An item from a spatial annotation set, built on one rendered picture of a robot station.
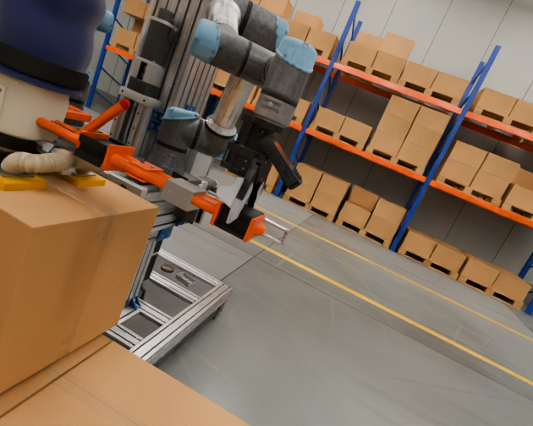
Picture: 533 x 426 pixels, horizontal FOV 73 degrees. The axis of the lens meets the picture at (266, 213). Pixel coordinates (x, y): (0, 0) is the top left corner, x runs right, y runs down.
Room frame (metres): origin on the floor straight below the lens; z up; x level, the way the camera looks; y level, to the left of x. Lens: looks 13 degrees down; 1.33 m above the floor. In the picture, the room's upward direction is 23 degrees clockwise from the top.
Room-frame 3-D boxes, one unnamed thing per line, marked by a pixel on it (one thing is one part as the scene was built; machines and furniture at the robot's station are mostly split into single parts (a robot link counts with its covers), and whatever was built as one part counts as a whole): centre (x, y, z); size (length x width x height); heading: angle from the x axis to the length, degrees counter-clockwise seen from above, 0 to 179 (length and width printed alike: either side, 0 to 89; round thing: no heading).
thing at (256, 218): (0.71, 0.05, 1.13); 0.08 x 0.07 x 0.05; 78
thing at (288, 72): (0.73, 0.07, 1.44); 0.09 x 0.08 x 0.11; 20
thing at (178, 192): (0.75, 0.18, 1.13); 0.07 x 0.07 x 0.04; 78
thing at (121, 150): (0.79, 0.39, 1.14); 0.10 x 0.08 x 0.06; 168
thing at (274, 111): (0.72, 0.06, 1.36); 0.08 x 0.08 x 0.05
